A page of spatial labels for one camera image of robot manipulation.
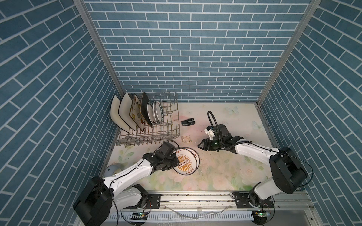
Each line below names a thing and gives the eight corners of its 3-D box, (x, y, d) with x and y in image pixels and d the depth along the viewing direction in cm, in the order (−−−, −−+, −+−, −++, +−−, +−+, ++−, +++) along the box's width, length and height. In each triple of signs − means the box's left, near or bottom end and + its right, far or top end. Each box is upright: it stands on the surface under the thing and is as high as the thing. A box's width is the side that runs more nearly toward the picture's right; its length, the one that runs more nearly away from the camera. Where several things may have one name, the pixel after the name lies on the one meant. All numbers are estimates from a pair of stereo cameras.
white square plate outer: (122, 135, 101) (110, 117, 85) (119, 115, 113) (108, 96, 97) (131, 132, 103) (121, 114, 87) (127, 113, 115) (117, 94, 99)
